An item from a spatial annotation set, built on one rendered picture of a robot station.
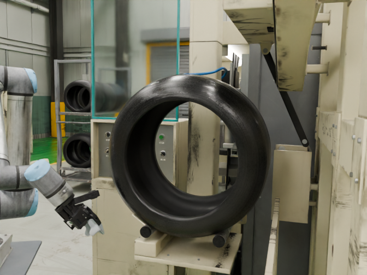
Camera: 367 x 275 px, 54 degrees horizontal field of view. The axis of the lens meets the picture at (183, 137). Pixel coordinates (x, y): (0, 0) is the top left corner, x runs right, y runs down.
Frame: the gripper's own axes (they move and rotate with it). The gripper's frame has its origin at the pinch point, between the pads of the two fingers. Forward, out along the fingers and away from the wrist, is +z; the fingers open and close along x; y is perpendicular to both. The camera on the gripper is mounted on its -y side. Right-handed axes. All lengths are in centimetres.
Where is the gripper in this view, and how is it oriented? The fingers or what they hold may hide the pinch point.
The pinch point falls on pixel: (102, 230)
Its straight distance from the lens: 150.9
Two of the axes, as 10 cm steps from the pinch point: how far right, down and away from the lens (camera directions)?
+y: -4.6, 6.2, -6.4
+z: 5.7, 7.6, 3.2
